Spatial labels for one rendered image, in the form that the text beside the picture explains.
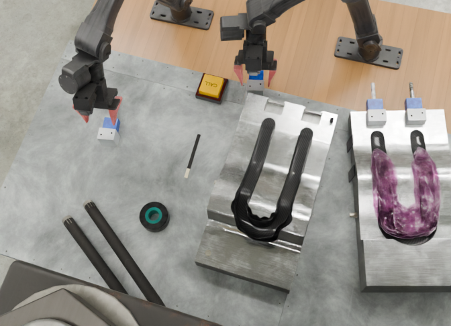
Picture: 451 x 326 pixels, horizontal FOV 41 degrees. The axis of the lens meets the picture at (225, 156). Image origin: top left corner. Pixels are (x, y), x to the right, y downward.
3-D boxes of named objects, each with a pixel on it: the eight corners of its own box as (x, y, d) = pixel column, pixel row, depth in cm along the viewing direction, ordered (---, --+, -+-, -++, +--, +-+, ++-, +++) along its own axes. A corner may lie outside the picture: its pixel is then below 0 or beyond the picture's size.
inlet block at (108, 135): (110, 106, 184) (105, 98, 179) (126, 107, 183) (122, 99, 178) (101, 145, 179) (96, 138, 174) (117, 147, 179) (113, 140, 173)
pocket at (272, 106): (268, 102, 174) (267, 96, 171) (285, 106, 173) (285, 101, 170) (263, 116, 173) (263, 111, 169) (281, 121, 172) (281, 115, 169)
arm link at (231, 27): (221, 50, 167) (221, 26, 156) (219, 24, 170) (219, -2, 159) (263, 48, 168) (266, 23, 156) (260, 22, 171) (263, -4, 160)
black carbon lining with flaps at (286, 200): (262, 119, 171) (262, 104, 162) (318, 133, 168) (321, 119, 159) (225, 233, 160) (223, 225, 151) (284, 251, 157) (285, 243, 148)
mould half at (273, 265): (249, 105, 180) (247, 84, 168) (335, 127, 176) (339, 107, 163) (196, 265, 164) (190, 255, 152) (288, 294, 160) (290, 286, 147)
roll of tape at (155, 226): (161, 237, 168) (159, 234, 164) (136, 225, 170) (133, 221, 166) (174, 212, 170) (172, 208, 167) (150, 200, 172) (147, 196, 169)
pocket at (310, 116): (304, 111, 173) (305, 106, 169) (322, 116, 172) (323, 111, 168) (300, 125, 171) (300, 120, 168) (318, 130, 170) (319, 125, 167)
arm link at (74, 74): (82, 100, 151) (82, 62, 143) (55, 86, 153) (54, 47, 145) (110, 78, 159) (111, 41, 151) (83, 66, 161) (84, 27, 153)
